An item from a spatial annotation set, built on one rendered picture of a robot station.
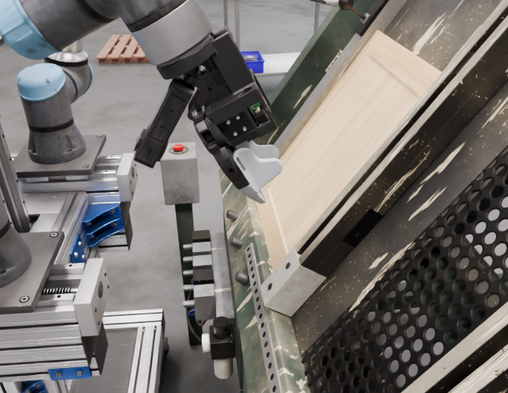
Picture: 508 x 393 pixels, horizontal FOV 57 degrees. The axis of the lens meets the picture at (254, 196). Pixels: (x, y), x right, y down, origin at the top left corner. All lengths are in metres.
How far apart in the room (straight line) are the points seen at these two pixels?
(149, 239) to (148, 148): 2.22
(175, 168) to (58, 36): 1.07
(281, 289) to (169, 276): 1.56
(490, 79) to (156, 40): 0.57
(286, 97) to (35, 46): 1.11
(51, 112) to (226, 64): 0.87
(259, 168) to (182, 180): 1.04
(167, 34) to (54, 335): 0.71
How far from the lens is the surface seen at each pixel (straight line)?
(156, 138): 0.55
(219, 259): 1.40
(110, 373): 1.86
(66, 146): 1.38
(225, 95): 0.53
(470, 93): 0.87
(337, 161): 1.11
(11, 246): 0.98
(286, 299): 1.00
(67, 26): 0.52
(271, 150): 0.59
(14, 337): 1.07
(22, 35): 0.55
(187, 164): 1.56
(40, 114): 1.34
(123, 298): 2.42
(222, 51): 0.51
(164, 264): 2.57
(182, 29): 0.49
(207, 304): 1.28
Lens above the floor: 1.64
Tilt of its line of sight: 32 degrees down
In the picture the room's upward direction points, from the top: straight up
